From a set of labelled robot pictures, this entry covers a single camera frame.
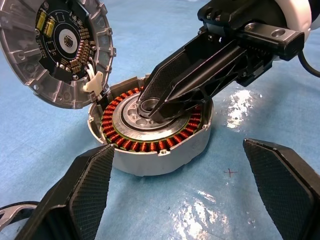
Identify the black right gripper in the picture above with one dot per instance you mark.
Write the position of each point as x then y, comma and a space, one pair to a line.
237, 15

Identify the silver spoked rotor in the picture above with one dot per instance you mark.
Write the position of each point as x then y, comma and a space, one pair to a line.
7, 213

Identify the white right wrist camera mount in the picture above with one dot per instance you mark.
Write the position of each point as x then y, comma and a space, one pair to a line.
295, 12

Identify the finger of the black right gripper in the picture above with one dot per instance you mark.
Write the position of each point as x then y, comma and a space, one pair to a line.
162, 75

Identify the silver motor lid circuit board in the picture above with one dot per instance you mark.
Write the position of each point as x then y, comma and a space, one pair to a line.
22, 50

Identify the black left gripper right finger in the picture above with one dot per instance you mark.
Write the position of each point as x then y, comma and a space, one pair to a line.
282, 195

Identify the silver motor housing copper windings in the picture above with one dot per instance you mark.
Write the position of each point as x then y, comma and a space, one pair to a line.
150, 160

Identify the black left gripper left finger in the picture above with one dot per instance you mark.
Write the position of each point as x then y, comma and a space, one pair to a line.
82, 200

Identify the blue plastic table cover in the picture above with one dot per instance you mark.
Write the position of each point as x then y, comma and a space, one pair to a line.
37, 125

